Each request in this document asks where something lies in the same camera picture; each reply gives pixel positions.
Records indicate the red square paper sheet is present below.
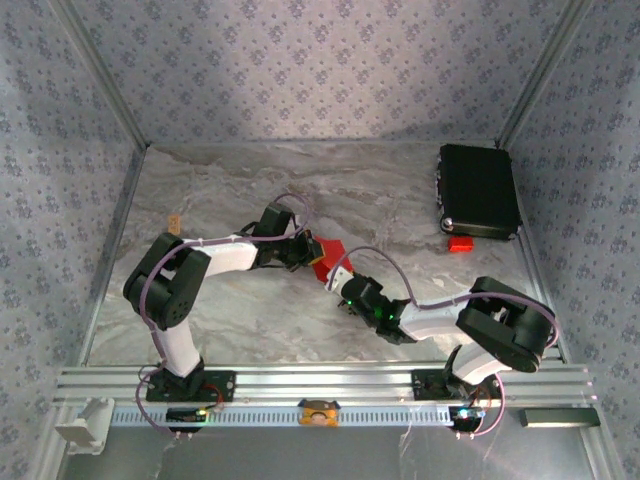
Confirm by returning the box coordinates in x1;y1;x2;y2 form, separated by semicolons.
312;236;355;286

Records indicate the orange cartoon figure sticker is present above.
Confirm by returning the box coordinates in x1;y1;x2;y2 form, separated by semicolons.
298;398;341;428

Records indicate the black right controller board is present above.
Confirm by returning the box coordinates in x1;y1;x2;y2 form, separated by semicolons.
448;405;486;432

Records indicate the black controller board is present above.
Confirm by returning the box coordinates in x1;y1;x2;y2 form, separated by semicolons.
448;405;486;432
166;407;207;434

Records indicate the black hard case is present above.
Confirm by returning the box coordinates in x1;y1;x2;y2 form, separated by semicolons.
435;143;525;242

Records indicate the black left controller board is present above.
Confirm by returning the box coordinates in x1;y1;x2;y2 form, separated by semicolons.
166;407;207;434

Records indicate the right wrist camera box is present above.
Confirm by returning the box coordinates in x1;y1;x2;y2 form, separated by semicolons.
323;267;354;294

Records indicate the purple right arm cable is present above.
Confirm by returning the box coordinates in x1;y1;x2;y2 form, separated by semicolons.
329;246;561;441

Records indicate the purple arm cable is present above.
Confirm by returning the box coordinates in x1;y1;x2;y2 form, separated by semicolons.
137;193;315;441
329;246;561;441

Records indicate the aluminium mounting rail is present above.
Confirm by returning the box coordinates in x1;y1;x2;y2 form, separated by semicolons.
52;364;599;406

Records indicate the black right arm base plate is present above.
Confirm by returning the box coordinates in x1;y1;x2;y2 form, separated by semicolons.
411;368;504;401

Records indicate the grey slotted cable duct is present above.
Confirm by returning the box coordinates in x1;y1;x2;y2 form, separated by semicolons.
109;403;456;427

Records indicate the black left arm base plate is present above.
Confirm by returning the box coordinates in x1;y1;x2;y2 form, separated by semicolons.
145;370;236;403

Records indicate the thin red wire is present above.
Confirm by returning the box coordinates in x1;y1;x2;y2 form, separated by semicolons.
202;383;225;412

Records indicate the aluminium side rail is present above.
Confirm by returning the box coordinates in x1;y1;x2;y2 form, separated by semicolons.
74;144;151;369
514;227;571;364

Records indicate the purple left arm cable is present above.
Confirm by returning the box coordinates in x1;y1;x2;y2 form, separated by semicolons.
137;193;315;441

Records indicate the aluminium frame post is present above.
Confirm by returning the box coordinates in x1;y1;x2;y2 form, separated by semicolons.
49;0;151;150
497;0;597;150

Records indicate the white plastic bracket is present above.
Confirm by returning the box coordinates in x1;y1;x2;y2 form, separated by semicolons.
53;398;115;456

